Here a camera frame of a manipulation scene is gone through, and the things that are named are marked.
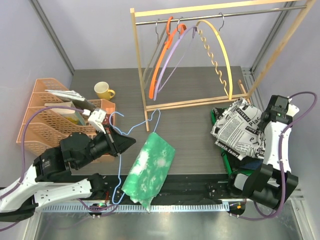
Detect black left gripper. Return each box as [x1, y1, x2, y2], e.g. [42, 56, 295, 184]
[75, 123, 137, 169]

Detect green garment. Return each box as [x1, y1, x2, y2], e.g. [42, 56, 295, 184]
[121, 132, 176, 212]

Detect blue wire hanger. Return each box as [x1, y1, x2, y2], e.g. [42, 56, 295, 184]
[110, 108, 161, 206]

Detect clear acrylic hanger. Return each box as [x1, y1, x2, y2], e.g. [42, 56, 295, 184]
[142, 18, 168, 90]

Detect orange plastic hanger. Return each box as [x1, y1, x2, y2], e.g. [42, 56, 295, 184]
[148, 16, 187, 99]

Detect white black printed garment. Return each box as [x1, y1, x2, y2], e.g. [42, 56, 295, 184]
[210, 97, 266, 161]

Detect yellow plastic hanger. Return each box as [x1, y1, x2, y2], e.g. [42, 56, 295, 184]
[196, 19, 234, 100]

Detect purple plastic hanger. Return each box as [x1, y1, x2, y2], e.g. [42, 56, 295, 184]
[152, 16, 198, 101]

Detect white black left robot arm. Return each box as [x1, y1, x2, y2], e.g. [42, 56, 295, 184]
[0, 125, 136, 223]

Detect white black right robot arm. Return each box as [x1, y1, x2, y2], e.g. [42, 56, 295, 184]
[225, 95, 299, 211]

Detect orange compartment basket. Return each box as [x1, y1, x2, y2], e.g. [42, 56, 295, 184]
[77, 99, 116, 163]

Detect yellow mug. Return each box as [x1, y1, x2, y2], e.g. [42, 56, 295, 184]
[94, 81, 116, 101]

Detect papers in organizer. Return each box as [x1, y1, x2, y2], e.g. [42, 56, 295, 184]
[44, 89, 96, 126]

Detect orange file organizer rack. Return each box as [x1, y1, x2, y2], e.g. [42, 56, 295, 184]
[15, 77, 83, 158]

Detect green plastic tray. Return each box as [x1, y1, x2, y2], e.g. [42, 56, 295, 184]
[210, 110, 254, 176]

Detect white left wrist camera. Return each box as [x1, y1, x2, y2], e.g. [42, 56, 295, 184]
[82, 108, 107, 134]

